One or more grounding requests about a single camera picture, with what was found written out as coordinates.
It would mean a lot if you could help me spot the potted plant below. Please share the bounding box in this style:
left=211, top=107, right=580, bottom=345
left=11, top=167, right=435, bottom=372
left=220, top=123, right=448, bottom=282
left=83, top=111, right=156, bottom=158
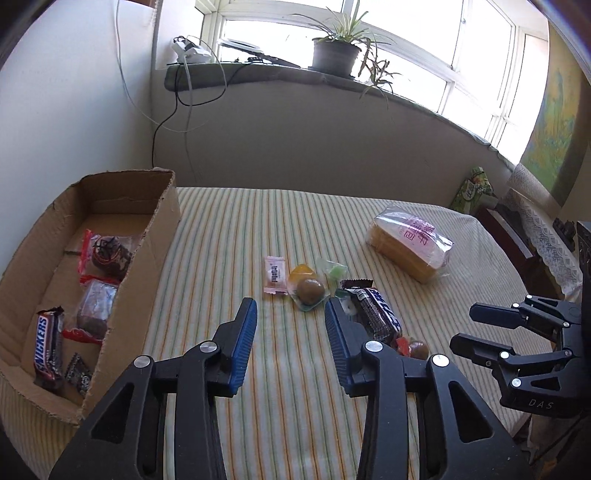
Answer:
left=291, top=0, right=403, bottom=99

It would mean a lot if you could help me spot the white lace cloth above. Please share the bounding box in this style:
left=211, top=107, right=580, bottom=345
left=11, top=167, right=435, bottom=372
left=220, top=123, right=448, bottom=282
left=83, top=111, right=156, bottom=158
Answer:
left=503, top=163, right=581, bottom=301

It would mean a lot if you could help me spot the brown ball candy packet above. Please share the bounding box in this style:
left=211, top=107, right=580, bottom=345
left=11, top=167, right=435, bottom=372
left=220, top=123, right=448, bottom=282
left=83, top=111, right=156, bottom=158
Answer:
left=287, top=263, right=329, bottom=313

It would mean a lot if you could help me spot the brown cardboard box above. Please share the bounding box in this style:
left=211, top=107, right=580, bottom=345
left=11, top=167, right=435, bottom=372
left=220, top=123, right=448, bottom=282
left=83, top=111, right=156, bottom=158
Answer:
left=0, top=168, right=182, bottom=425

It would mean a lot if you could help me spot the wall poster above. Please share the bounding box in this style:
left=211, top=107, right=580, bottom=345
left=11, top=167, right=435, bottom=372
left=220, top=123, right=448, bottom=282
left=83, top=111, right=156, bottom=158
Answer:
left=519, top=23, right=591, bottom=206

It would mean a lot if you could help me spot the red fruit jelly packet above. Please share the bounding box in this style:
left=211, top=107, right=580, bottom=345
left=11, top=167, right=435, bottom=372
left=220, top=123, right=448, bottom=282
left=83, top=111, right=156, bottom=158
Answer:
left=392, top=336, right=431, bottom=361

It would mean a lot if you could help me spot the red-wrapped brown cake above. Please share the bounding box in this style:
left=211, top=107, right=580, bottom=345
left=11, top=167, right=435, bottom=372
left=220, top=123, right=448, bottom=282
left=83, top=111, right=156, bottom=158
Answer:
left=78, top=229, right=140, bottom=280
left=62, top=275, right=121, bottom=345

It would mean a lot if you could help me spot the black cable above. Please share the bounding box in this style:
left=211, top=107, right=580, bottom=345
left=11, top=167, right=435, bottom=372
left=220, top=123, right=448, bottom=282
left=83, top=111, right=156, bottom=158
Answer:
left=150, top=62, right=228, bottom=171

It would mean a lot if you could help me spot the white window frame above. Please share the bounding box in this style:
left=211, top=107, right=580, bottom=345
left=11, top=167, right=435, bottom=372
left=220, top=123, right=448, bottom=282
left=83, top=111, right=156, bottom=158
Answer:
left=154, top=0, right=551, bottom=168

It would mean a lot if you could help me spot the green printed box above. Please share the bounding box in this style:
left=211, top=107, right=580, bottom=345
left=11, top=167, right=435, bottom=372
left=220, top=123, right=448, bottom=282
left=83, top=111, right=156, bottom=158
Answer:
left=450, top=166, right=500, bottom=216

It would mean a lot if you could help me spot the brown chocolate bar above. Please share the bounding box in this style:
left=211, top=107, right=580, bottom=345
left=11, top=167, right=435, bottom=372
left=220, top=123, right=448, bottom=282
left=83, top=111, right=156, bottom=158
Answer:
left=33, top=305, right=65, bottom=394

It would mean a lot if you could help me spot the green candy packet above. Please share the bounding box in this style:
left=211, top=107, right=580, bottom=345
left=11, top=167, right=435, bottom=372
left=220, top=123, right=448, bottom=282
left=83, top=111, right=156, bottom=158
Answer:
left=317, top=257, right=348, bottom=292

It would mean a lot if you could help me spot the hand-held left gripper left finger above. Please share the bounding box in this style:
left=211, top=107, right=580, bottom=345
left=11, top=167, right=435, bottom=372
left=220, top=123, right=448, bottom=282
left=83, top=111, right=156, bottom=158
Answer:
left=48, top=296, right=258, bottom=480

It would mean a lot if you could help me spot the pink candy packet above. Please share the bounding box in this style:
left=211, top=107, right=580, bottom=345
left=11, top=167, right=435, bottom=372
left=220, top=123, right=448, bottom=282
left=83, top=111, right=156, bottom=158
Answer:
left=263, top=255, right=288, bottom=296

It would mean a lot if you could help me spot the dark chocolate bar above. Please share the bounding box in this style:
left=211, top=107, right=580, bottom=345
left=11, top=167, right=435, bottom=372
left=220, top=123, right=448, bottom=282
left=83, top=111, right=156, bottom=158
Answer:
left=339, top=278, right=403, bottom=350

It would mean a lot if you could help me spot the dark wooden cabinet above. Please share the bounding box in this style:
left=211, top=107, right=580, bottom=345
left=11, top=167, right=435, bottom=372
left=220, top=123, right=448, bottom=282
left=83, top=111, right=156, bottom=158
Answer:
left=475, top=203, right=565, bottom=298

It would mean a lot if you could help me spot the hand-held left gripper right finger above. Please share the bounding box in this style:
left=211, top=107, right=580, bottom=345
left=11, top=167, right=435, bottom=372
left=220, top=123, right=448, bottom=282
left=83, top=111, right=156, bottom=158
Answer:
left=324, top=299, right=537, bottom=480

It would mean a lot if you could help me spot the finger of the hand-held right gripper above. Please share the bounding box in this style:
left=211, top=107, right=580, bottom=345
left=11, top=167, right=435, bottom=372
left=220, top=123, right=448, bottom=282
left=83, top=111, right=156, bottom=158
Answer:
left=449, top=333, right=576, bottom=389
left=469, top=295, right=581, bottom=343

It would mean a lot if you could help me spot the striped bed sheet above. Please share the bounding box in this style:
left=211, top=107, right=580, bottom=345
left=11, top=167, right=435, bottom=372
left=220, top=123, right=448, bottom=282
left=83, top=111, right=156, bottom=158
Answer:
left=0, top=186, right=533, bottom=480

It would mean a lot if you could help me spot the small dark snack packet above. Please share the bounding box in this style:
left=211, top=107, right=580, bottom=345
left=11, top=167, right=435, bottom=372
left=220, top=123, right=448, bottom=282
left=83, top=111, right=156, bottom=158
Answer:
left=65, top=353, right=96, bottom=398

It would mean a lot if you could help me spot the bagged bread loaf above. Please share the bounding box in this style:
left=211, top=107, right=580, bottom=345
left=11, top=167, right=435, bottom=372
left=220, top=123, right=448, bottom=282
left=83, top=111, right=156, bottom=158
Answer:
left=367, top=206, right=455, bottom=284

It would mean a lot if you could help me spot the white power strip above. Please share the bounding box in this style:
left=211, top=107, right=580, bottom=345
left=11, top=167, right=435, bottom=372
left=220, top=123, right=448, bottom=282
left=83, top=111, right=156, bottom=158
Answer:
left=171, top=37, right=214, bottom=65

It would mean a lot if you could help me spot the white cable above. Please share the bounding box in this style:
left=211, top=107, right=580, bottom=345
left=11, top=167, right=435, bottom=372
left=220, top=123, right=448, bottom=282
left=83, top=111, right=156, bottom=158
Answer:
left=115, top=0, right=206, bottom=182

